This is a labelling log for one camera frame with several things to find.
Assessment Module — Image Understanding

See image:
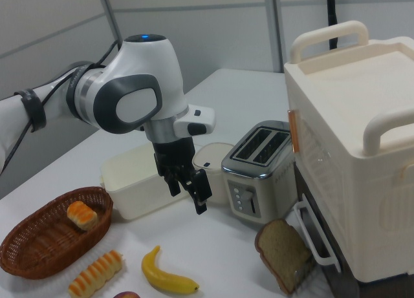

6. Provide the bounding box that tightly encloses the black cable strap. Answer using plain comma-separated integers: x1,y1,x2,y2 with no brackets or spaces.
14,88,47,133

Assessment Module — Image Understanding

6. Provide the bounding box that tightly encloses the open white plastic box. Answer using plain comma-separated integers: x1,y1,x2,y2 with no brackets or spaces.
99,145,195,220

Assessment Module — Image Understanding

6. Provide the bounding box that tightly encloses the long orange striped bread roll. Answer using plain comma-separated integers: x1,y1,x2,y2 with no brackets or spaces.
67,250,125,298

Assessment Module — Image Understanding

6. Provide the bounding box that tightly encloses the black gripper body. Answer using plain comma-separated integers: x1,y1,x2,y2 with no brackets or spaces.
151,136,199,176

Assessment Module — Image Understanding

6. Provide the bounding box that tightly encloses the yellow banana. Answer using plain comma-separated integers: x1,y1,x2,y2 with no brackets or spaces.
141,245,201,293

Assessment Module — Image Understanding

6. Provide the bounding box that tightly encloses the cream and brown toy oven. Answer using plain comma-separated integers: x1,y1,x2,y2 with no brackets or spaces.
283,19,414,284

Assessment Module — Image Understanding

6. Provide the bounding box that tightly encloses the short orange striped bread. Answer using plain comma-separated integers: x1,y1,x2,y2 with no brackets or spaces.
67,200,98,231

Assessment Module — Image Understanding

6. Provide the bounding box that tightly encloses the brown bread slice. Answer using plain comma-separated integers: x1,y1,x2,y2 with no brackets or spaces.
255,218,313,294

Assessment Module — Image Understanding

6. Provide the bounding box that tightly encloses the small white lidded bin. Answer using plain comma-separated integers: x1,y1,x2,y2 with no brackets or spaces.
192,142,235,206

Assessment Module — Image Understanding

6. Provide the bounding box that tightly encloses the black stand pole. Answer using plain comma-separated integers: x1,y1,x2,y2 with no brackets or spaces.
325,0,341,52

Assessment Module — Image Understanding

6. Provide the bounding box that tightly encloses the cream and chrome toaster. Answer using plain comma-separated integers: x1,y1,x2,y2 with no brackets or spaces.
221,120,297,226

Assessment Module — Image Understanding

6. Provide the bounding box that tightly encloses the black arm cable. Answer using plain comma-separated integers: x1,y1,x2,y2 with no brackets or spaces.
0,41,125,178

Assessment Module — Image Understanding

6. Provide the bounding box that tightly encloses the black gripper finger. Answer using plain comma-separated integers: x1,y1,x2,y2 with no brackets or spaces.
162,168,182,197
184,167,213,217

